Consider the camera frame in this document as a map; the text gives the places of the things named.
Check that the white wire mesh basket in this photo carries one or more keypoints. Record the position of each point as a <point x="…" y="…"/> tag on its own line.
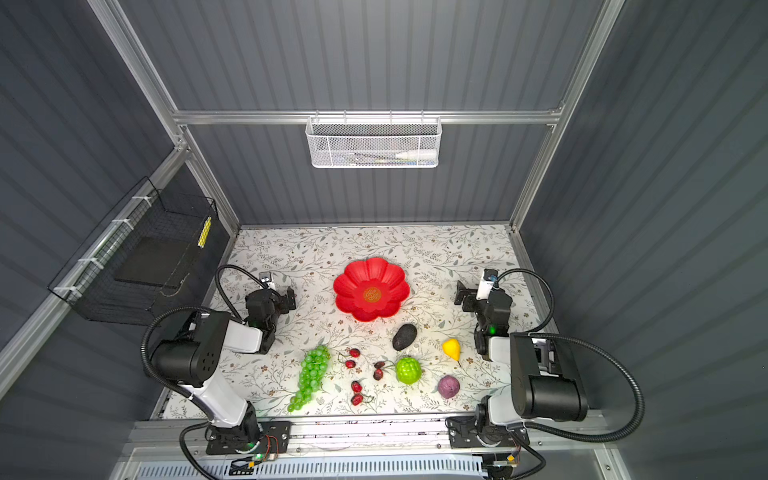
<point x="346" y="144"/>

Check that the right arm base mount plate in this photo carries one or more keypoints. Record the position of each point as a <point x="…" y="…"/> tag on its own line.
<point x="469" y="432"/>

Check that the yellow tag on basket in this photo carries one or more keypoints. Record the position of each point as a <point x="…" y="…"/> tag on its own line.
<point x="204" y="232"/>

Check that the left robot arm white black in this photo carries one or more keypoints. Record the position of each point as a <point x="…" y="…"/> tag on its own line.
<point x="182" y="347"/>

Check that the purple fig fake fruit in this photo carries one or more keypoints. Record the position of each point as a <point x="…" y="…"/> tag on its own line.
<point x="448" y="386"/>

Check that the dark cherry pair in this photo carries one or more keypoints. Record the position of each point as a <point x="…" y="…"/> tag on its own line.
<point x="379" y="370"/>

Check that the dark avocado fake fruit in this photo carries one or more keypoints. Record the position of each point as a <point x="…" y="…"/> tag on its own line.
<point x="404" y="337"/>

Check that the yellow lemon fake fruit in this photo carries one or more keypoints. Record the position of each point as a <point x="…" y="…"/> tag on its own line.
<point x="452" y="349"/>

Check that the aluminium front rail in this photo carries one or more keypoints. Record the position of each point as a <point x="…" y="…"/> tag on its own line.
<point x="325" y="436"/>

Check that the white marker in basket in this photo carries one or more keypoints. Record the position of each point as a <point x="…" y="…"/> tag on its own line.
<point x="418" y="156"/>

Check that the white vented strip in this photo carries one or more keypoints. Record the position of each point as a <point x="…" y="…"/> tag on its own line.
<point x="409" y="467"/>

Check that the red flower shaped bowl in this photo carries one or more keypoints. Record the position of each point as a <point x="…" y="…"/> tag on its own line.
<point x="371" y="289"/>

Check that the green custard apple fake fruit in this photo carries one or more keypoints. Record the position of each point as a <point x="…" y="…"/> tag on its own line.
<point x="408" y="370"/>

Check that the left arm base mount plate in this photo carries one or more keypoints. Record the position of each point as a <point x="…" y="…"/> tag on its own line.
<point x="271" y="433"/>

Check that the black wire basket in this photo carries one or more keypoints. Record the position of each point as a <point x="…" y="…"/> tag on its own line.
<point x="86" y="283"/>

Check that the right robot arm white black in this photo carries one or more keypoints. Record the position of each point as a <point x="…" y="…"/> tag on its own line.
<point x="544" y="379"/>

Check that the red cherry pair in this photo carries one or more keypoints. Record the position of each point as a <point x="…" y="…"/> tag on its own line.
<point x="349" y="359"/>
<point x="358" y="397"/>

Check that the black pad in basket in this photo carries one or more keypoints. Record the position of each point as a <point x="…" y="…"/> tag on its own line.
<point x="158" y="262"/>

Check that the green grape bunch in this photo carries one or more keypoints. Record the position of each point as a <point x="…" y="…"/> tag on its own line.
<point x="314" y="367"/>

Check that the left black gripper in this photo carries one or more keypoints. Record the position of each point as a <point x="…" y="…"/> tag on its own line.
<point x="282" y="300"/>

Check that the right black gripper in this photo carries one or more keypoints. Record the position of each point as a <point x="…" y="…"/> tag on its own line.
<point x="471" y="299"/>

